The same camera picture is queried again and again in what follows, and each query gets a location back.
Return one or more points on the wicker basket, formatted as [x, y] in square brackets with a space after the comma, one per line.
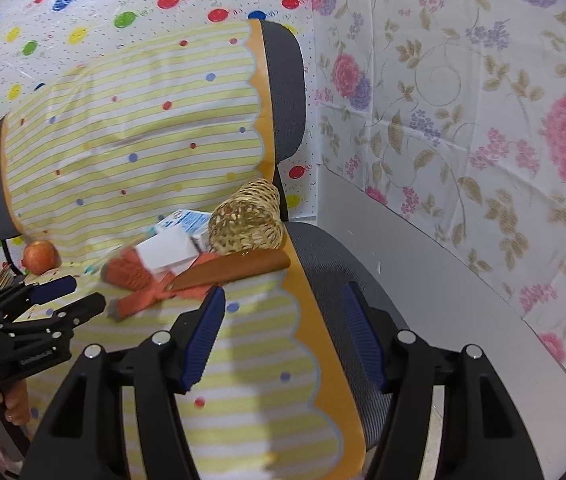
[245, 225]

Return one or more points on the yellow striped plastic cloth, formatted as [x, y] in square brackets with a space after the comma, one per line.
[138, 125]

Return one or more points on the balloon print plastic sheet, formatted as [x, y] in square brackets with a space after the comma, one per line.
[88, 0]

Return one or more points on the blue and white carton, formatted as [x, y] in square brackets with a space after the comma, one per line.
[185, 220]

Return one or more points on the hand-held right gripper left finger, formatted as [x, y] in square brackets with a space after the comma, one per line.
[203, 340]

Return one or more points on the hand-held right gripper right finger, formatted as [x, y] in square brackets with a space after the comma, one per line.
[363, 330]

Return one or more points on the grey office chair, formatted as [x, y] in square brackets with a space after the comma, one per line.
[288, 85]

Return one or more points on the floral print plastic sheet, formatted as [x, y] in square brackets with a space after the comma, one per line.
[438, 85]

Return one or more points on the orange knitted glove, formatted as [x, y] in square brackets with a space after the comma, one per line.
[130, 275]

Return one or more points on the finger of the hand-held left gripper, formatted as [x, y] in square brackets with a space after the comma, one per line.
[83, 307]
[55, 286]

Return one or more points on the white foam block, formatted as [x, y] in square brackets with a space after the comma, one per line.
[168, 252]

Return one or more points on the red apple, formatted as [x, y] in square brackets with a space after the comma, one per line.
[40, 256]

